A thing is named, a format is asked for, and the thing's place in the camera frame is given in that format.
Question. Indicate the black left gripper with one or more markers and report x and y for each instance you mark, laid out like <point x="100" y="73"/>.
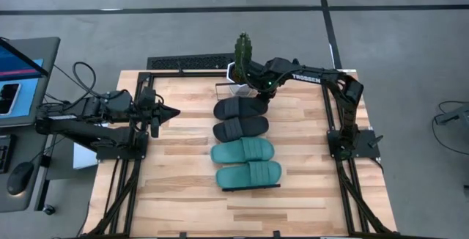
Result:
<point x="154" y="112"/>

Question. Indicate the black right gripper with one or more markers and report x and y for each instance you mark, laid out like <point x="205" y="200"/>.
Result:
<point x="267" y="76"/>

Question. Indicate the black rubber slide sandal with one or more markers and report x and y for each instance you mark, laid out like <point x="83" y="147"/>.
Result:
<point x="234" y="107"/>
<point x="238" y="129"/>

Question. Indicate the green rubber slide sandal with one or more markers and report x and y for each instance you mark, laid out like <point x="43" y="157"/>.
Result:
<point x="234" y="176"/>
<point x="227" y="153"/>

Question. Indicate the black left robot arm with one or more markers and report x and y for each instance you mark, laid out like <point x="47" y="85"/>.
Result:
<point x="113" y="103"/>

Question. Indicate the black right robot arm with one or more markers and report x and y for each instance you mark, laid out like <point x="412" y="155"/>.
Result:
<point x="329" y="76"/>

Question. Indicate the white geometric plant pot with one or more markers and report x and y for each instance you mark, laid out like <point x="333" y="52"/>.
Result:
<point x="238" y="89"/>

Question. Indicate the green cactus plant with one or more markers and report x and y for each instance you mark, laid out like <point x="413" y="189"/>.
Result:
<point x="242" y="55"/>

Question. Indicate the black keyboard behind table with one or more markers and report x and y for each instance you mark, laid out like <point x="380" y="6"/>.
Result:
<point x="190" y="62"/>

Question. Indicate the thick black diagonal bar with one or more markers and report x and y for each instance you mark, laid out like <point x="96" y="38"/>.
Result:
<point x="78" y="140"/>

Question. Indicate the white paper sheet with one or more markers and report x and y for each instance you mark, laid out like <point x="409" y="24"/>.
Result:
<point x="82" y="158"/>

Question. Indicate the grey computer monitor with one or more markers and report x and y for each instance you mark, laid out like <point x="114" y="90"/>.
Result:
<point x="36" y="85"/>

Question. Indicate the black caster wheel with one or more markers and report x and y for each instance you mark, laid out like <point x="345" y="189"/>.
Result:
<point x="48" y="209"/>

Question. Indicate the black computer mouse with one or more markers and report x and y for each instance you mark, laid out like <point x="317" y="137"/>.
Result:
<point x="20" y="176"/>

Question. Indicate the grey computer desk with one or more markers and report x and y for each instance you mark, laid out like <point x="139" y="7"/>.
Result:
<point x="22" y="204"/>

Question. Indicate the grey floor device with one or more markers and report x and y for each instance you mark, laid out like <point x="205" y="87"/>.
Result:
<point x="458" y="116"/>

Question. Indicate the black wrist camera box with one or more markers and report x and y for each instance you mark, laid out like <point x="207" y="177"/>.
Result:
<point x="148" y="95"/>

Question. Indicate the black aluminium table frame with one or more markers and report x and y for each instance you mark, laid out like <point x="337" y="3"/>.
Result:
<point x="183" y="74"/>

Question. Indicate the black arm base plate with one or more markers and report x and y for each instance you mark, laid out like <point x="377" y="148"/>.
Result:
<point x="366" y="147"/>
<point x="110" y="154"/>

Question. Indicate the wooden shelf black frame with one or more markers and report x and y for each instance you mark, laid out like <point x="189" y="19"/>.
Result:
<point x="253" y="187"/>

